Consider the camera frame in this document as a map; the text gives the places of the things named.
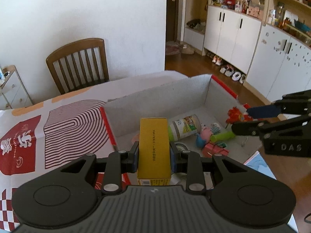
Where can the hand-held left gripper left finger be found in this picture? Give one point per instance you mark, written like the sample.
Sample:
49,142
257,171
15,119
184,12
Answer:
132,155

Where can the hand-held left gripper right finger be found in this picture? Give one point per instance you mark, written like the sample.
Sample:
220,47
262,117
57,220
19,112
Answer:
173,160

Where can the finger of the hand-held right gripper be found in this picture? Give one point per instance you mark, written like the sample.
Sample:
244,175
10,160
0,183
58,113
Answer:
263,111
245,128

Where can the clear correction tape dispenser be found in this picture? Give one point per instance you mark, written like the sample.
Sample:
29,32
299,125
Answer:
181,146

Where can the red orange toy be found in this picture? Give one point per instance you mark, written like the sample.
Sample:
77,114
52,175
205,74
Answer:
234,116

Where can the yellow carton box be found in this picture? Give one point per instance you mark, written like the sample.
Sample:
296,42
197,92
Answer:
153,150

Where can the green plastic stick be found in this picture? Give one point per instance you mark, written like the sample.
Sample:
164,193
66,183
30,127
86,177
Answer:
222,136

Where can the pink eraser block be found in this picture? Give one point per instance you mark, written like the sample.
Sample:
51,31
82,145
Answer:
215,149

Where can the white bottle with green label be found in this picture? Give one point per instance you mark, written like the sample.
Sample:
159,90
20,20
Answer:
187,126

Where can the pink pig toy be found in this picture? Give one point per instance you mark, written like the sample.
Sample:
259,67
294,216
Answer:
206,133

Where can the red cardboard box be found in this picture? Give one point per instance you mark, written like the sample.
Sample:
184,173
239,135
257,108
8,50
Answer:
158,102

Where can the row of shoes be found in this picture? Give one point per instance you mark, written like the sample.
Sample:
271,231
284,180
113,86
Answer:
228,71

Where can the blue bowl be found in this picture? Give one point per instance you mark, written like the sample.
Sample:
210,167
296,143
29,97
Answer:
302,25

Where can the patterned floor rug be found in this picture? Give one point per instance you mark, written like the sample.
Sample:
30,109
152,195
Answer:
173,49

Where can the row of shelf knickknacks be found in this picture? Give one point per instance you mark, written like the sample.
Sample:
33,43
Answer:
238,3

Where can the dark bag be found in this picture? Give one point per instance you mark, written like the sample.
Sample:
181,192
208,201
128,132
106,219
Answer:
194,23

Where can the wooden chair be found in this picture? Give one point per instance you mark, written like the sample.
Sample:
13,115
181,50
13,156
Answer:
73,47

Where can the dark brown door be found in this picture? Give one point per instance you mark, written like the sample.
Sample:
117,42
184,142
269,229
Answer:
175,17

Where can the white drawer cabinet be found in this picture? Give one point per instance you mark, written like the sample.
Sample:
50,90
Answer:
17,92

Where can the white wooden wall cabinet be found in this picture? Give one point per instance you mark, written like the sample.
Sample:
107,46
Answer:
230,34

